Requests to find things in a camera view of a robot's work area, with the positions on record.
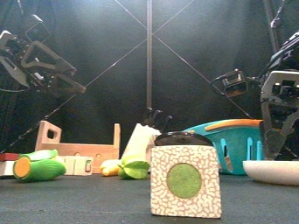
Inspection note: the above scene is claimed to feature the green toy vegetable piece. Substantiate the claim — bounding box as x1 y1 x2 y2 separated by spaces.
18 149 62 162

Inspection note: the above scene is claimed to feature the toy sushi roll green centre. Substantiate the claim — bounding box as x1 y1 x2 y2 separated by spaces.
150 130 223 220

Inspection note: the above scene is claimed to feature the red and white toy piece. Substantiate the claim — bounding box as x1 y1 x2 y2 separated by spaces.
0 152 22 178

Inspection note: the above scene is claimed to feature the green toy lime piece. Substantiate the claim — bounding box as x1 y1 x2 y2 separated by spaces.
117 159 153 180

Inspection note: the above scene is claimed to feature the white bowl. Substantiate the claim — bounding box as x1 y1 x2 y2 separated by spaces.
242 158 299 186

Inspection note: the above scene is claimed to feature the wooden toy crate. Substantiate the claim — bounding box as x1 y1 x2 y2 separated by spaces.
34 120 122 175

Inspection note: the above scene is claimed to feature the white toy knife block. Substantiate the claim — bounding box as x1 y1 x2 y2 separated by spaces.
121 122 163 165

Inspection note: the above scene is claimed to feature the green toy corn cob half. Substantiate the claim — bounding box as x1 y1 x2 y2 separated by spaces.
12 156 69 182

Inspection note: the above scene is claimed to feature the yellow toy lemon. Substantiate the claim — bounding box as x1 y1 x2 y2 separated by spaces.
99 158 125 178

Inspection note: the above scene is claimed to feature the teal basket orange handle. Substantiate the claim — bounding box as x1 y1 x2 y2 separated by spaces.
182 118 267 177

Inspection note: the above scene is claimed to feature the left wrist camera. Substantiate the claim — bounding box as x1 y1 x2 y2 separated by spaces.
24 13 53 44

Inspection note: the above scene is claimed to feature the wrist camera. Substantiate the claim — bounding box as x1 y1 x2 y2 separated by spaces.
210 68 250 98
24 13 53 44

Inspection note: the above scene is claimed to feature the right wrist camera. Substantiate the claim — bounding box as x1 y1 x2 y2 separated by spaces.
210 68 250 98

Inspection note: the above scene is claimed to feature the thin diagonal brace wire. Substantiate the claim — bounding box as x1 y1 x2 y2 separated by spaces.
0 0 197 155
114 0 255 120

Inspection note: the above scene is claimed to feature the slanted dark frame pole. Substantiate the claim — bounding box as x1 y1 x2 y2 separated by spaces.
262 0 283 54

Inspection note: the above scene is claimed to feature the vertical metal frame pole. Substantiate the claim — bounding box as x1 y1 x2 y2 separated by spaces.
145 0 155 110

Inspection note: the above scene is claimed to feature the black toy knife handle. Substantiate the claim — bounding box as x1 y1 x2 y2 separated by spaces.
159 115 174 133
142 107 165 127

